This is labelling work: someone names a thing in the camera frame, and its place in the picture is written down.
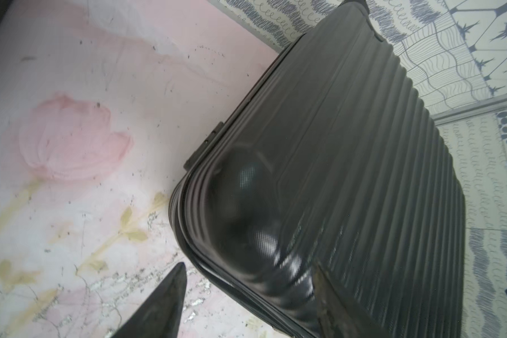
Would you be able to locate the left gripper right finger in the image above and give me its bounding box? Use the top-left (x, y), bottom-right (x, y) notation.
top-left (312, 264), bottom-right (390, 337)

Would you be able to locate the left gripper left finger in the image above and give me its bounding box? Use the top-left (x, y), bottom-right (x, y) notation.
top-left (114, 262), bottom-right (187, 338)

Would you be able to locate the black hard-shell suitcase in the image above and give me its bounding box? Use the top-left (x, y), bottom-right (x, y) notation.
top-left (169, 1), bottom-right (466, 337)

